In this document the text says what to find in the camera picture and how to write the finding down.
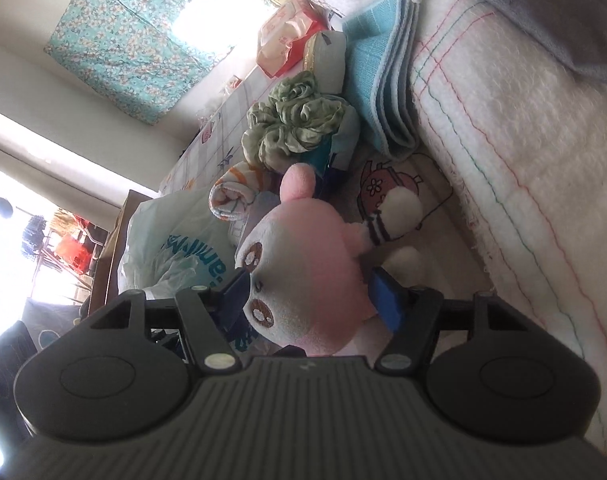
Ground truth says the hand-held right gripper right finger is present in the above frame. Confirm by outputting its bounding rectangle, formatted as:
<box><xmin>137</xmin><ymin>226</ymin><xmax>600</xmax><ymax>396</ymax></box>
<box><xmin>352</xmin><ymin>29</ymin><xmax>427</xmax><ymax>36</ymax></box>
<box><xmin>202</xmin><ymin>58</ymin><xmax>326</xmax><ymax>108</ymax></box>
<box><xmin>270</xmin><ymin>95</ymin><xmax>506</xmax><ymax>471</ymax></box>
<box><xmin>371</xmin><ymin>267</ymin><xmax>529</xmax><ymax>373</ymax></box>

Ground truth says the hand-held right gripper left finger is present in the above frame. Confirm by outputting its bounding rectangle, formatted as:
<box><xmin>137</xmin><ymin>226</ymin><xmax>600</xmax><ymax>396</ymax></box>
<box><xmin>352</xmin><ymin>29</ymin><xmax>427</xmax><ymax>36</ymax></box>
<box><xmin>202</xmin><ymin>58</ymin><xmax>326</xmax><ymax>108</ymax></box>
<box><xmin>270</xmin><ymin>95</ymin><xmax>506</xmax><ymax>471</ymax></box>
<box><xmin>91</xmin><ymin>267</ymin><xmax>248</xmax><ymax>373</ymax></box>

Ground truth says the pink plush toy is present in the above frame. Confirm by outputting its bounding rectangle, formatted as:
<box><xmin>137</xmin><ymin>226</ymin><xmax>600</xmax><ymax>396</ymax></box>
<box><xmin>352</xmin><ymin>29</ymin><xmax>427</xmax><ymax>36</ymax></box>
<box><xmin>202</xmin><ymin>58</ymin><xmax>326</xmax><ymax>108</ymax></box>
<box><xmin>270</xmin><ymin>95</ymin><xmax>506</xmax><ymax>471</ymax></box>
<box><xmin>234</xmin><ymin>162</ymin><xmax>427</xmax><ymax>358</ymax></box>

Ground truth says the brown cardboard box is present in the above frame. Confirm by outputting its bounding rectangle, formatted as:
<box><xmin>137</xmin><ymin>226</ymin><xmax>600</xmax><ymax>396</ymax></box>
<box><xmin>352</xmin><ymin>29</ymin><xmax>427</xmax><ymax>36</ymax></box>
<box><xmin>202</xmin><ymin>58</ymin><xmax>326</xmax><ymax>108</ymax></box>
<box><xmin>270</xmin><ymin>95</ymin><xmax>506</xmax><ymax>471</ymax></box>
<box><xmin>91</xmin><ymin>189</ymin><xmax>155</xmax><ymax>307</ymax></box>

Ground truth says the white plastic bag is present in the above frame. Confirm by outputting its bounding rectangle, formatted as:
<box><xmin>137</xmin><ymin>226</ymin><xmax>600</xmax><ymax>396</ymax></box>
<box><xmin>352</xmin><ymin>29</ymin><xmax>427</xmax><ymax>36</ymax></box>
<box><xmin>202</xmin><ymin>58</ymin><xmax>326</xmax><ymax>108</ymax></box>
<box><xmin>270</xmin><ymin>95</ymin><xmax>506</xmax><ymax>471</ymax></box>
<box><xmin>118</xmin><ymin>187</ymin><xmax>264</xmax><ymax>357</ymax></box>

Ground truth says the orange striped towel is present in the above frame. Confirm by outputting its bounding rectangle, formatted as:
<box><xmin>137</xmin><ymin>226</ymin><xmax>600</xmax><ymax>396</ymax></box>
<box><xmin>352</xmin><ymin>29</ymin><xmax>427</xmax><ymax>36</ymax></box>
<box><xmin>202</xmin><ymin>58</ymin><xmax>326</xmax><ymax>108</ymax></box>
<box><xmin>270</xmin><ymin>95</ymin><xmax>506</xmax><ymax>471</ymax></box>
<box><xmin>208</xmin><ymin>161</ymin><xmax>270</xmax><ymax>224</ymax></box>

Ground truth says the plaid bed sheet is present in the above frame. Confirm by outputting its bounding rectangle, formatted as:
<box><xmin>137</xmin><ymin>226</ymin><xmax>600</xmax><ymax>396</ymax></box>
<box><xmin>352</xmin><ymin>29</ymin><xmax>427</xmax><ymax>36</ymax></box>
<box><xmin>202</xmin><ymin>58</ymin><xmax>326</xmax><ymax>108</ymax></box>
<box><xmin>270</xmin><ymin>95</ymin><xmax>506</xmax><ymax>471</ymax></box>
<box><xmin>160</xmin><ymin>60</ymin><xmax>489</xmax><ymax>361</ymax></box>

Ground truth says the clothes drying rack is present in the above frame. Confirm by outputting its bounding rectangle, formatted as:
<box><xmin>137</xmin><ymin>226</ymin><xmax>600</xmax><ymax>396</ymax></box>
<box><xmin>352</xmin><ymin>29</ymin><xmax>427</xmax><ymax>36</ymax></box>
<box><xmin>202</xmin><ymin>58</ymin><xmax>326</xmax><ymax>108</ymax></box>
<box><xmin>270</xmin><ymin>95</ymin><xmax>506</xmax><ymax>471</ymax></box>
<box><xmin>20</xmin><ymin>209</ymin><xmax>110</xmax><ymax>283</ymax></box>

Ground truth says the white fleece blanket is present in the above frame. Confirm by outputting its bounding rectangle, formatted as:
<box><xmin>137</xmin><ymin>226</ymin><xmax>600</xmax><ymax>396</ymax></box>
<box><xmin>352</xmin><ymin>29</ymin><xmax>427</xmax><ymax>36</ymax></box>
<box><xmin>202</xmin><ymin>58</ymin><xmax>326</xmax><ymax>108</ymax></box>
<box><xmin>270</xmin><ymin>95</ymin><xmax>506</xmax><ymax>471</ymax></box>
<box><xmin>278</xmin><ymin>0</ymin><xmax>607</xmax><ymax>461</ymax></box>

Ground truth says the green scrunchie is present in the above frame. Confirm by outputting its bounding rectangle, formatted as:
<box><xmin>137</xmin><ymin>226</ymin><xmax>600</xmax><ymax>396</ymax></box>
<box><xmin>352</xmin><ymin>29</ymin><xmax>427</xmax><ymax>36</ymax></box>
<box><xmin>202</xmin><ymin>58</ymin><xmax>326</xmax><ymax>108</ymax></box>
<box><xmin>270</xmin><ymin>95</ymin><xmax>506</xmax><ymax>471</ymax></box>
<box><xmin>241</xmin><ymin>71</ymin><xmax>355</xmax><ymax>172</ymax></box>

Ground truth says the light blue folded towel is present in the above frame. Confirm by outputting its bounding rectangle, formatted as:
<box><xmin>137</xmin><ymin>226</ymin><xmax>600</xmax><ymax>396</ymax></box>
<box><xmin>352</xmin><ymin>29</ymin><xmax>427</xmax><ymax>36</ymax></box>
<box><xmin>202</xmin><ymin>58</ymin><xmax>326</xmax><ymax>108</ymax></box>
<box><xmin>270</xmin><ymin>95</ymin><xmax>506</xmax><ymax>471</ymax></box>
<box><xmin>341</xmin><ymin>0</ymin><xmax>420</xmax><ymax>154</ymax></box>

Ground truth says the gold and white carton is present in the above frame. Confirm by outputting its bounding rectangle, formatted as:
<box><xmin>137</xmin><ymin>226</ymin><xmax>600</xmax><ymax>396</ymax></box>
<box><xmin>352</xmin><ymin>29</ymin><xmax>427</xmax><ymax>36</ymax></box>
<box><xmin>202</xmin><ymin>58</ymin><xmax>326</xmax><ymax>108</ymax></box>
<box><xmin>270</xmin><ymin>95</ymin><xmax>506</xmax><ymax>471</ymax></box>
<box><xmin>303</xmin><ymin>30</ymin><xmax>347</xmax><ymax>97</ymax></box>

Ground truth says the red wet wipes pack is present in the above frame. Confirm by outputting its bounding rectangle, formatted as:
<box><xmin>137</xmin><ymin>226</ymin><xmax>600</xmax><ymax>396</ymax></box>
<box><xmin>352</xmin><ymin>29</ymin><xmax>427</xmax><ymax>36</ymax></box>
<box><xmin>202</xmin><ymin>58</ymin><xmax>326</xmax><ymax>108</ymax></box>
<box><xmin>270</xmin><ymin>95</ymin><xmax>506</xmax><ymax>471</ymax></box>
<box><xmin>258</xmin><ymin>0</ymin><xmax>330</xmax><ymax>79</ymax></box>

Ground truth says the teal floral curtain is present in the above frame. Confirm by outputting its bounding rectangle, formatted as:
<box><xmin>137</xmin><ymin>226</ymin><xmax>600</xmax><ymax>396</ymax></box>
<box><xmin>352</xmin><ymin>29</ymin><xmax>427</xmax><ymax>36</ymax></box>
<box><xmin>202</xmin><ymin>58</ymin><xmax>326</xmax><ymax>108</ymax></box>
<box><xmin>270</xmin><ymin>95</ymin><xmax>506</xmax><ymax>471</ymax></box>
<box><xmin>44</xmin><ymin>0</ymin><xmax>275</xmax><ymax>125</ymax></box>

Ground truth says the grey quilt with yellow print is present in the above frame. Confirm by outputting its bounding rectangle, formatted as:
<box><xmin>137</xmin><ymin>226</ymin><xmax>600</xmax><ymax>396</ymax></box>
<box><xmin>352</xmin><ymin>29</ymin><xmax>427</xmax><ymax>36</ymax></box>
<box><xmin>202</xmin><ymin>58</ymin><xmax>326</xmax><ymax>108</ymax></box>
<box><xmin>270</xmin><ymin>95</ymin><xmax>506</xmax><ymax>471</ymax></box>
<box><xmin>276</xmin><ymin>0</ymin><xmax>607</xmax><ymax>87</ymax></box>

